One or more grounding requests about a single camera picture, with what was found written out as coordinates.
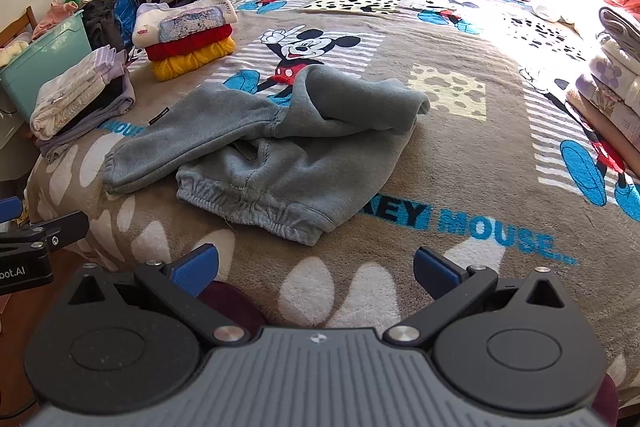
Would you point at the tan folded garment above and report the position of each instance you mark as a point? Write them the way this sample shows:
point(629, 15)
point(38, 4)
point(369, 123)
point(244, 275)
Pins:
point(600, 129)

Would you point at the dark folded cloth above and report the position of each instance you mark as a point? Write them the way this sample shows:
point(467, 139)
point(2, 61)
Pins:
point(107, 99)

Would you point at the grey folded garment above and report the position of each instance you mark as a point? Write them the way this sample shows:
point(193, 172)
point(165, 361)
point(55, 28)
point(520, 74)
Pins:
point(622, 24)

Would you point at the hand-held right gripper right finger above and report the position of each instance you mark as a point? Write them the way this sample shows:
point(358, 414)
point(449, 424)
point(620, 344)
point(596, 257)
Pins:
point(435, 271)

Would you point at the dark clothes pile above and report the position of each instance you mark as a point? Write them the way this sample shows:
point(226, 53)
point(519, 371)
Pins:
point(100, 27)

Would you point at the cream floral folded clothes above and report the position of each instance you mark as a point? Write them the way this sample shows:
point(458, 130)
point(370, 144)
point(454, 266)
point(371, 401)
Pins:
point(70, 92)

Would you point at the purple floral folded garment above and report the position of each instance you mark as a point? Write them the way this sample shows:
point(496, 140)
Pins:
point(610, 102)

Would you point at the teal storage bin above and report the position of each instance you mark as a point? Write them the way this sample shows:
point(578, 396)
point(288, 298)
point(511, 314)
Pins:
point(45, 52)

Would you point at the grey sweatpants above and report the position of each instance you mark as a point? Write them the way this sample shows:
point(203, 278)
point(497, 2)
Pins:
point(300, 167)

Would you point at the white printed folded sweater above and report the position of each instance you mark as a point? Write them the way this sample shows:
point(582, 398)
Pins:
point(190, 19)

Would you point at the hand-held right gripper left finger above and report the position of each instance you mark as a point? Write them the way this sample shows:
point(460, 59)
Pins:
point(197, 267)

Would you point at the blue plastic bag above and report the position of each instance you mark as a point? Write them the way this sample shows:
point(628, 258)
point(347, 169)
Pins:
point(125, 12)

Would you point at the yellow folded sweater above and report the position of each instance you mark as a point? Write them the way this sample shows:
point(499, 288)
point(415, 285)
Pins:
point(190, 59)

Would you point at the red folded sweater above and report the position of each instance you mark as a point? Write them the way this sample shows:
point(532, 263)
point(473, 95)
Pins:
point(195, 42)

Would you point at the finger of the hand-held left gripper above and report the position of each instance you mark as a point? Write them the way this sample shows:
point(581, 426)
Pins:
point(10, 209)
point(50, 232)

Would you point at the pink cloth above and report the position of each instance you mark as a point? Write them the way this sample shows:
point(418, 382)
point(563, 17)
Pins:
point(55, 19)

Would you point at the cartoon mouse printed blanket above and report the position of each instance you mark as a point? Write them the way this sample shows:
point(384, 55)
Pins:
point(450, 167)

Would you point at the maroon cloth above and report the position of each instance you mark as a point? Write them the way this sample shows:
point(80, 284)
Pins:
point(235, 312)

